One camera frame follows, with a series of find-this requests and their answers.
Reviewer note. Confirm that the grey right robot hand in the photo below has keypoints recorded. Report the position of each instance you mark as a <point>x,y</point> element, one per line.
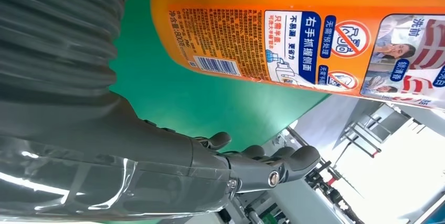
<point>121,166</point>

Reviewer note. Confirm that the green table mat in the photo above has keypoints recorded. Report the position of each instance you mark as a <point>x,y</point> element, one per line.
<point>191,104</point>

